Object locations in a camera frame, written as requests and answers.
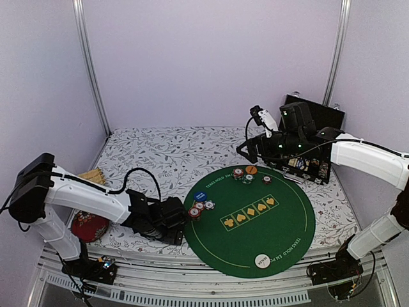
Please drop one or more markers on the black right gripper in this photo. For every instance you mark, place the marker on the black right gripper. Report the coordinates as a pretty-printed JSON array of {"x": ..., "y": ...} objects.
[{"x": 252, "y": 143}]

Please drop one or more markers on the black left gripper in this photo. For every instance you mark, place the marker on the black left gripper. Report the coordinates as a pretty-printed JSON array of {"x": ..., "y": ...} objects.
[{"x": 176, "y": 235}]

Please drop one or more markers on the orange blind button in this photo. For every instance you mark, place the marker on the orange blind button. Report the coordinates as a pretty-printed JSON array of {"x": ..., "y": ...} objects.
[{"x": 252, "y": 170}]

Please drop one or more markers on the green white chip stack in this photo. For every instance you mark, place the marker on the green white chip stack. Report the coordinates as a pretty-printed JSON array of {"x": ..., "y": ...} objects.
[{"x": 248, "y": 179}]

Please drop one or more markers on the dark maroon chip stack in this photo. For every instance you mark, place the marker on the dark maroon chip stack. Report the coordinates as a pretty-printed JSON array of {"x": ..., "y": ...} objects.
[{"x": 267, "y": 179}]

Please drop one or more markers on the single red five chip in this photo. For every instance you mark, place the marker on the single red five chip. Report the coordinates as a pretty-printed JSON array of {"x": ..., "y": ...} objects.
[{"x": 199, "y": 205}]

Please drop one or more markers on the blue blind button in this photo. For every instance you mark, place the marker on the blue blind button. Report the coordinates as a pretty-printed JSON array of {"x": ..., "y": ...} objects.
[{"x": 200, "y": 196}]

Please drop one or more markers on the white dealer button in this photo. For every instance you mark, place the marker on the white dealer button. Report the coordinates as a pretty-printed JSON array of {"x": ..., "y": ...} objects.
[{"x": 262, "y": 261}]

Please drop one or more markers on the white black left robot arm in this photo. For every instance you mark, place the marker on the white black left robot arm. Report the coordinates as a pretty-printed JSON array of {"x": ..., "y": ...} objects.
[{"x": 42, "y": 184}]

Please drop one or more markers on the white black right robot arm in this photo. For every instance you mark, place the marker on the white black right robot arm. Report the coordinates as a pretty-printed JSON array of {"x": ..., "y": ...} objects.
[{"x": 390, "y": 166}]

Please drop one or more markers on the floral white table cloth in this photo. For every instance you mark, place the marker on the floral white table cloth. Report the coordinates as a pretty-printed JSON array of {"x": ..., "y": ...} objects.
[{"x": 176, "y": 158}]

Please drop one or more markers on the black poker chip case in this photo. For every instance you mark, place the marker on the black poker chip case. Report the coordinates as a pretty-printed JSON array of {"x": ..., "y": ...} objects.
[{"x": 307, "y": 126}]

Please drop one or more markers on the round green poker mat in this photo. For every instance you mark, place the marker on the round green poker mat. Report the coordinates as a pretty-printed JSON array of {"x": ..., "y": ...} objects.
[{"x": 275, "y": 219}]

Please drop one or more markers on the red floral round cushion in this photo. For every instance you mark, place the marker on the red floral round cushion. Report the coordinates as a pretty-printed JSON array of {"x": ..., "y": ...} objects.
[{"x": 89, "y": 227}]

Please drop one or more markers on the woven bamboo basket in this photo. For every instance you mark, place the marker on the woven bamboo basket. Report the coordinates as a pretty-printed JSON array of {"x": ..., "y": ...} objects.
[{"x": 95, "y": 175}]

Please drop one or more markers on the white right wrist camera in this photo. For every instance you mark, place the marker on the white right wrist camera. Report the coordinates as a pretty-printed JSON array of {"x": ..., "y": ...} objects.
[{"x": 263, "y": 118}]

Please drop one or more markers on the right aluminium frame post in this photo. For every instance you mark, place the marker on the right aluminium frame post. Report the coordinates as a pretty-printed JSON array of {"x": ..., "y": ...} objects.
[{"x": 341, "y": 32}]

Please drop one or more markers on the aluminium frame post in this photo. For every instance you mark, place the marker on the aluminium frame post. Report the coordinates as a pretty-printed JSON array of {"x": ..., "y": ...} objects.
[
  {"x": 341, "y": 32},
  {"x": 80, "y": 20}
]

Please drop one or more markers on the left aluminium frame post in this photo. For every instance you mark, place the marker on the left aluminium frame post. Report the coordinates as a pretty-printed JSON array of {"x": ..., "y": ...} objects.
[{"x": 80, "y": 20}]

